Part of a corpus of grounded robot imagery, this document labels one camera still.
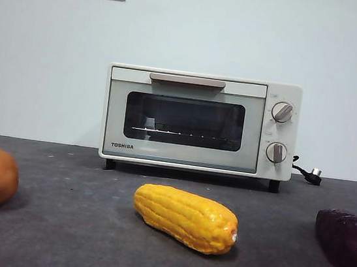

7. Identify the oven door with beige handle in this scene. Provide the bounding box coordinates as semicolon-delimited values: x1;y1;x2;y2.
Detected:
100;64;268;176

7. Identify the purple eggplant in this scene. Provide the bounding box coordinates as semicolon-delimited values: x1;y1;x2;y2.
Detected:
309;206;357;267

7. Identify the smaller beige oven knob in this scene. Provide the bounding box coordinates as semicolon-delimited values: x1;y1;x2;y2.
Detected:
264;140;290;165

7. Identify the white Toshiba toaster oven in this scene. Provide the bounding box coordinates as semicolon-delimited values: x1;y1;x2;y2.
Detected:
95;61;304;195

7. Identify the larger beige oven knob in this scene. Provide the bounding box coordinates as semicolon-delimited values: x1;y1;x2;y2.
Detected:
270;101;296;125

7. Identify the yellow corn cob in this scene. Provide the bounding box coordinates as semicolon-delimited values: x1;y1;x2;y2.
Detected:
127;181;243;258

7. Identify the metal wire oven rack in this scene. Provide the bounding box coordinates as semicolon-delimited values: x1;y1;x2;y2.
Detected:
131;124;235;148

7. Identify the black power cord with plug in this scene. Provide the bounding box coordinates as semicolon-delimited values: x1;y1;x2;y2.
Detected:
288;154;325;187

